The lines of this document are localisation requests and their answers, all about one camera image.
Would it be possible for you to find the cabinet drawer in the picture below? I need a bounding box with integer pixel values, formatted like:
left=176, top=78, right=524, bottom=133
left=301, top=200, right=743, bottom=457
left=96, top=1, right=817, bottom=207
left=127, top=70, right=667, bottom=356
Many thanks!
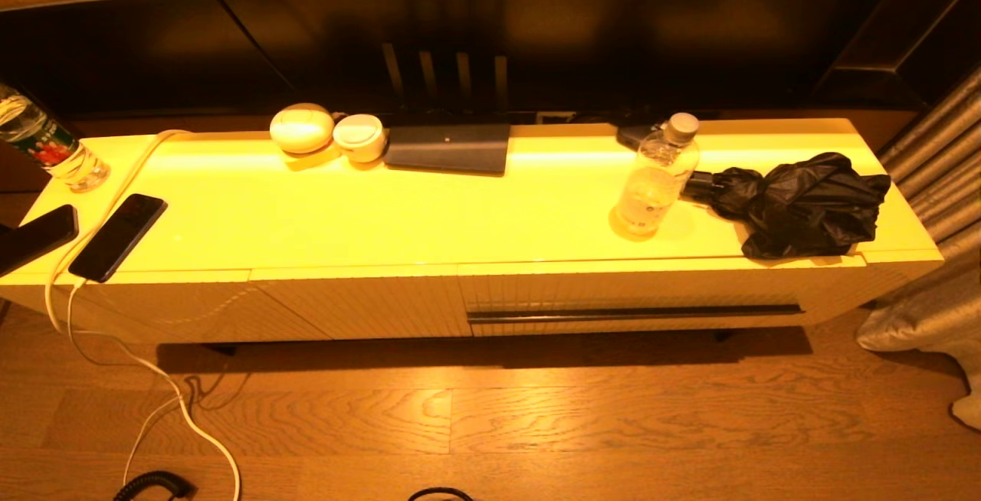
left=458, top=260, right=868, bottom=338

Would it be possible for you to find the clear bottle with white cap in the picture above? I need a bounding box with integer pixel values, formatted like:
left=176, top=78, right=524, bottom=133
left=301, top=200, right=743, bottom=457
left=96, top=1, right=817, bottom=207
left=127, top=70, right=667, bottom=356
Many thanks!
left=615, top=113, right=701, bottom=238

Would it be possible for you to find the black umbrella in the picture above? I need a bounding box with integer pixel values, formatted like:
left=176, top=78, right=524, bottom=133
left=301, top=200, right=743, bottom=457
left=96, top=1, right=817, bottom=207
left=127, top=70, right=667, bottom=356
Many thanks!
left=681, top=152, right=892, bottom=260

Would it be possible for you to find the cream ribbed cabinet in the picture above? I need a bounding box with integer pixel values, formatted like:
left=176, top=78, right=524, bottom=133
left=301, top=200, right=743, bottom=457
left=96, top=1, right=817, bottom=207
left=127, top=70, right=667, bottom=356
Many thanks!
left=0, top=116, right=945, bottom=350

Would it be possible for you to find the dark grey flat box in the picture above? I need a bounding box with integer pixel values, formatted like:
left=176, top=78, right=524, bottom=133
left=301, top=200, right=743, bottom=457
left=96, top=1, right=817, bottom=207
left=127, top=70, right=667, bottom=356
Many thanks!
left=383, top=123, right=512, bottom=177

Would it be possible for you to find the white round lidded jar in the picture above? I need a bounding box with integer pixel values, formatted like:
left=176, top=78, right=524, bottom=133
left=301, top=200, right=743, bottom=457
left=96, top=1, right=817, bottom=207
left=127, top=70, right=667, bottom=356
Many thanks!
left=333, top=113, right=387, bottom=163

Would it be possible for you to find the small black flat device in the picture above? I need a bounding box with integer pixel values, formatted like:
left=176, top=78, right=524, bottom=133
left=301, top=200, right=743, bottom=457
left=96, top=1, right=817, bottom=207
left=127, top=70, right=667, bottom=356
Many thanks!
left=617, top=124, right=661, bottom=151

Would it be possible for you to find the black flat television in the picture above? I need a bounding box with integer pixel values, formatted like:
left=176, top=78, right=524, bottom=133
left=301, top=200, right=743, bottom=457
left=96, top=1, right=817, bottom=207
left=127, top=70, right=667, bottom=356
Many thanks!
left=0, top=0, right=905, bottom=123

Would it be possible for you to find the white egg-shaped device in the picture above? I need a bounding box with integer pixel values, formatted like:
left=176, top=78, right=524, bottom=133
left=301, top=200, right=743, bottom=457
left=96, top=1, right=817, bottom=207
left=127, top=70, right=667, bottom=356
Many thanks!
left=269, top=103, right=336, bottom=155

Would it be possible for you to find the black smartphone on charger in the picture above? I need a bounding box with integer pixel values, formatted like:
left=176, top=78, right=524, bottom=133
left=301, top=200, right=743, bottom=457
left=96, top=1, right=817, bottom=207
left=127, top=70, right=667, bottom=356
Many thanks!
left=67, top=193, right=169, bottom=284

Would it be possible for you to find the water bottle with green label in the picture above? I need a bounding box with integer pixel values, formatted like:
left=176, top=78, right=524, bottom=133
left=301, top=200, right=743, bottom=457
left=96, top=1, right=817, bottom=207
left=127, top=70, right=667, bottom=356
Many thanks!
left=0, top=81, right=111, bottom=194

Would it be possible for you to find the grey curtain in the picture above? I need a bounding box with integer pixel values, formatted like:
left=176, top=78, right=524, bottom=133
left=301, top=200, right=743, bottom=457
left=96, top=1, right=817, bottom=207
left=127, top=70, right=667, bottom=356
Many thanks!
left=856, top=64, right=981, bottom=433

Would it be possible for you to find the dark wooden shelf unit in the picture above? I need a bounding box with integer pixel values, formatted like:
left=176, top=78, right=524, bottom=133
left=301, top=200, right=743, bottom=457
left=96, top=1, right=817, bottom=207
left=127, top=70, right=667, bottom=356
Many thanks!
left=812, top=0, right=981, bottom=107

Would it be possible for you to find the white charging cable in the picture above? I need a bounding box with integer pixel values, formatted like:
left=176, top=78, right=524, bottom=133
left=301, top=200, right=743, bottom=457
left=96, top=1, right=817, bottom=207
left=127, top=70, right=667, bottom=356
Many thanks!
left=43, top=129, right=243, bottom=501

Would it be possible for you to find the black coiled floor cable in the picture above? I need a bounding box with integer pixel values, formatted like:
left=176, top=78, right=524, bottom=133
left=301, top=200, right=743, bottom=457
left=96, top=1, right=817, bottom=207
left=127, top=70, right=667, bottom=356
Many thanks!
left=112, top=470, right=192, bottom=501

